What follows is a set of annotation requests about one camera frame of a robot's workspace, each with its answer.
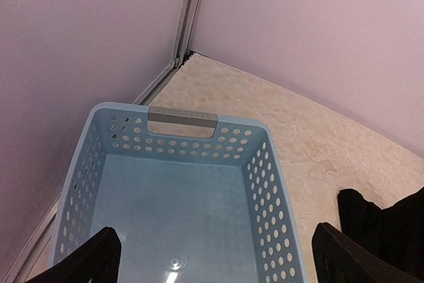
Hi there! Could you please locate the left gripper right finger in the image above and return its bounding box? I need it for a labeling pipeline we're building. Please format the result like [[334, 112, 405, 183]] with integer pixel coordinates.
[[312, 223, 420, 282]]

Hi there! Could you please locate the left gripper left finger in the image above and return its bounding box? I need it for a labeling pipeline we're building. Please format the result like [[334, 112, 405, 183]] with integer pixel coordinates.
[[29, 227, 121, 283]]

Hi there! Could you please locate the black garment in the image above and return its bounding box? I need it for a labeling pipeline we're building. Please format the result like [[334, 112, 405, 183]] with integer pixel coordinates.
[[337, 189, 423, 280]]

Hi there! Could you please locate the blue plastic basket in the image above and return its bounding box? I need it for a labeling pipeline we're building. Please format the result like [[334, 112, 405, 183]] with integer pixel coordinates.
[[49, 102, 307, 282]]

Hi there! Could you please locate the left aluminium corner post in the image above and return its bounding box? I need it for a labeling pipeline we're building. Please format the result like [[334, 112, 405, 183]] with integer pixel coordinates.
[[1, 0, 196, 280]]

